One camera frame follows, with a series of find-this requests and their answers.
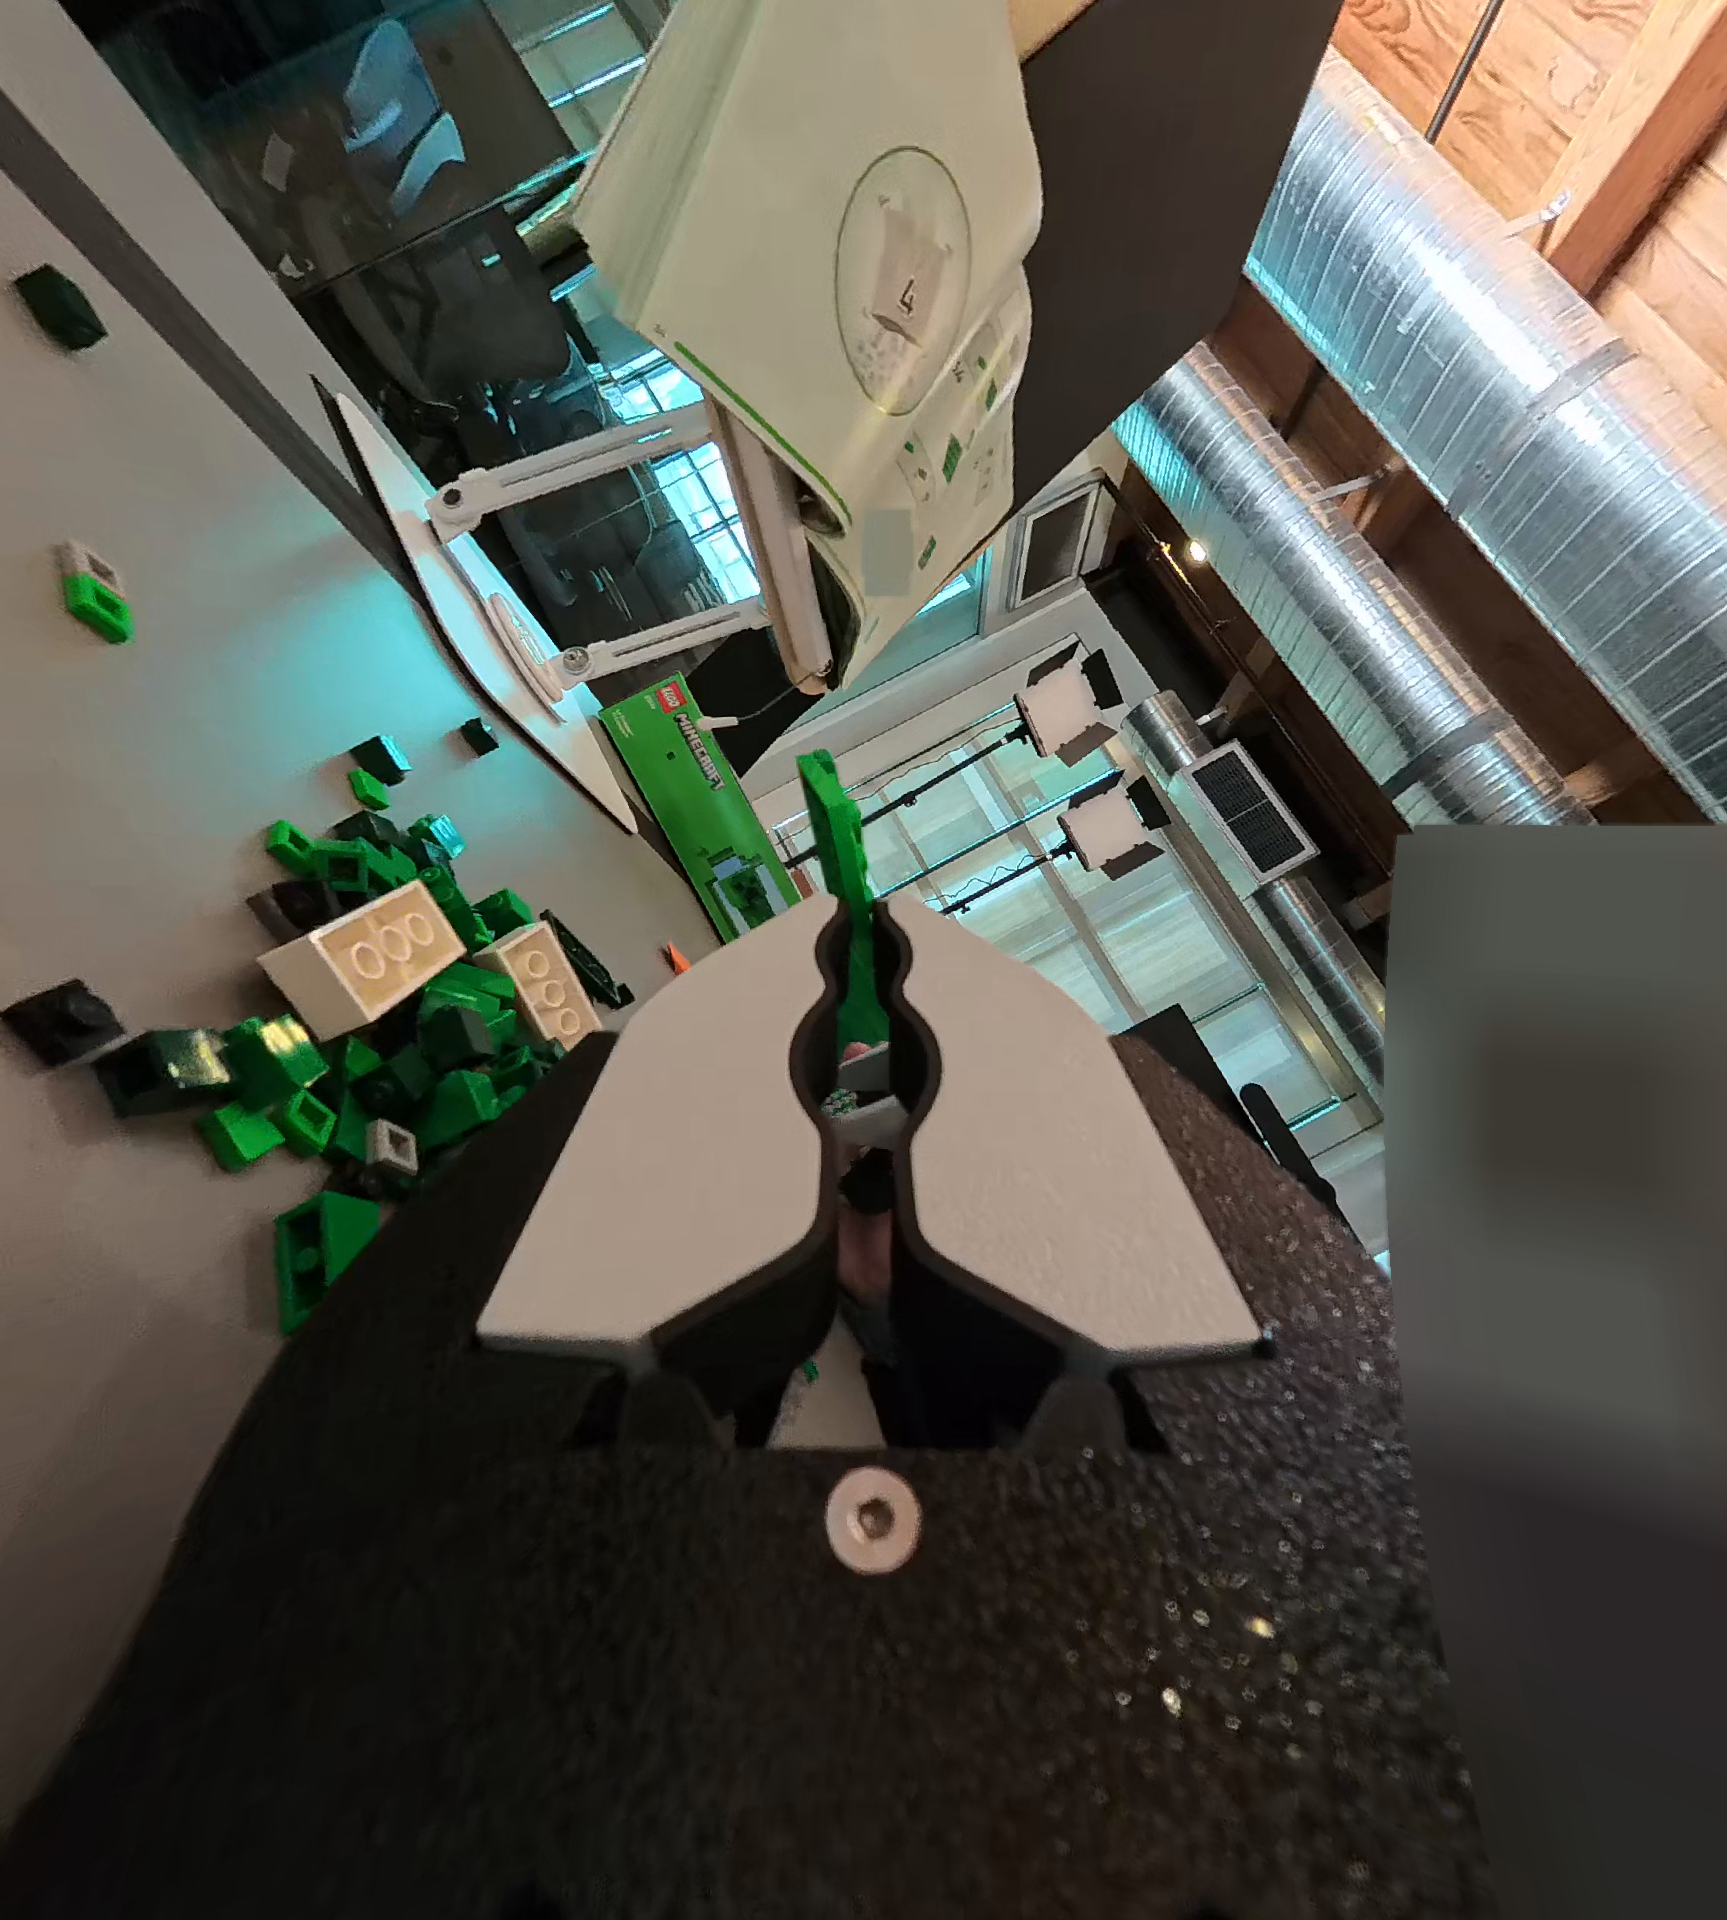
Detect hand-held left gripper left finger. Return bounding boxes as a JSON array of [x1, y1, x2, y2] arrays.
[[476, 904, 859, 1420]]

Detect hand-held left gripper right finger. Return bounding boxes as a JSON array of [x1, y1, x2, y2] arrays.
[[877, 899, 1274, 1397]]

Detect green lego assembly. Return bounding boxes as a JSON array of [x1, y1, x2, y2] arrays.
[[799, 749, 897, 1084]]

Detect small white lego brick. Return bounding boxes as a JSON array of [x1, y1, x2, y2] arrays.
[[472, 924, 605, 1046]]

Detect large white lego brick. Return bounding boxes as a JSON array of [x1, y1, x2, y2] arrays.
[[258, 883, 468, 1041]]

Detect green lego box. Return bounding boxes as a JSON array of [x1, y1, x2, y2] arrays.
[[597, 684, 805, 944]]

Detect pile of lego pieces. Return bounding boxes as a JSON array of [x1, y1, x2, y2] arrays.
[[98, 731, 641, 1339]]

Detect dark small lego plate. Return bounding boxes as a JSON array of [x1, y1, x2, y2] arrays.
[[0, 981, 130, 1071]]

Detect white and green lego piece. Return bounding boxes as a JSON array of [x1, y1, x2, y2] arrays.
[[54, 541, 138, 643]]

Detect lego instruction booklet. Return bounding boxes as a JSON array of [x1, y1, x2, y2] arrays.
[[570, 0, 1045, 693]]

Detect studio light panel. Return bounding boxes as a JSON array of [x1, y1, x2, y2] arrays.
[[1057, 777, 1172, 883], [1016, 645, 1127, 764]]

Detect air vent grille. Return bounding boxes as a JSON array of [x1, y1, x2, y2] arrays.
[[1187, 738, 1321, 887]]

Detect white book stand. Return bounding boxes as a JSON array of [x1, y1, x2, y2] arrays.
[[315, 375, 864, 839]]

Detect black tape strip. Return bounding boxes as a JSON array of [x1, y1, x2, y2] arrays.
[[0, 0, 385, 520]]

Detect slim silver ventilation duct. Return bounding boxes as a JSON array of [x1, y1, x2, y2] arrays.
[[1125, 697, 1390, 1051]]

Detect large silver ventilation duct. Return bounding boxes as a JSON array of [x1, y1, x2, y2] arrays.
[[1241, 51, 1727, 826]]

